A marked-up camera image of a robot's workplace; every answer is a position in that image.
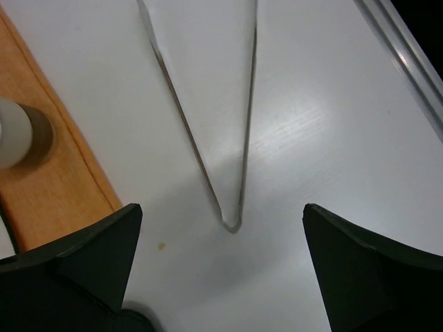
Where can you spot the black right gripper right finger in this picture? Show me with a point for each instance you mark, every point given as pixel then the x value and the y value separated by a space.
pixel 369 282

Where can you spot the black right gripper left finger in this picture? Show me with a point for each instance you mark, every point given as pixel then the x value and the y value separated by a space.
pixel 77 282

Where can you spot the orange cloth placemat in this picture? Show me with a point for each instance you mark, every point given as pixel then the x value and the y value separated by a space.
pixel 69 190

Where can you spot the grey brown cup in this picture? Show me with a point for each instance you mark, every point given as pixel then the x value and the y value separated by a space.
pixel 27 136

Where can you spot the aluminium table frame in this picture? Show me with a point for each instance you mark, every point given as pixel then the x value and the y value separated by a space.
pixel 408 56

